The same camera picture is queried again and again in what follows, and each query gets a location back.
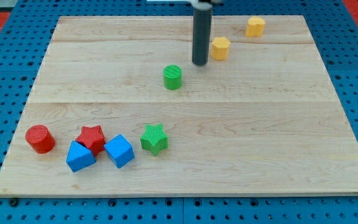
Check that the green cylinder block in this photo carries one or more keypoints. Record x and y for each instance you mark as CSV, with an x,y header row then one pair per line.
x,y
172,75

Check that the yellow heart block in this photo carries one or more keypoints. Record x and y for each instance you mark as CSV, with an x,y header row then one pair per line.
x,y
255,27

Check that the green star block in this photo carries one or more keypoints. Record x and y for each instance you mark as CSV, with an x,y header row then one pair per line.
x,y
154,139

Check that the light wooden board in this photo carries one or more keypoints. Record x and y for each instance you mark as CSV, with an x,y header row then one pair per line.
x,y
265,122

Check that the blue triangular prism block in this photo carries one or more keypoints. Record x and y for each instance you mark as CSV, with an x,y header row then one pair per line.
x,y
79,157

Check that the red cylinder block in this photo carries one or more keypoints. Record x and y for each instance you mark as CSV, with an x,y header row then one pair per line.
x,y
40,139

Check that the white rod mount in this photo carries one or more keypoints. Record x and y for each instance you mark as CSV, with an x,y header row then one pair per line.
x,y
201,3

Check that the yellow hexagon block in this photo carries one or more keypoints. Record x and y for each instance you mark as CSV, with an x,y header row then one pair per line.
x,y
220,48

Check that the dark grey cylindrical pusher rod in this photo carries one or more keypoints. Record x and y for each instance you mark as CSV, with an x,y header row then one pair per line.
x,y
202,16

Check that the blue cube block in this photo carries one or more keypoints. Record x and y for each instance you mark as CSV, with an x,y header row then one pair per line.
x,y
119,150

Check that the red star block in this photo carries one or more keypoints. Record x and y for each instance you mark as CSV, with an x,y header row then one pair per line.
x,y
92,138

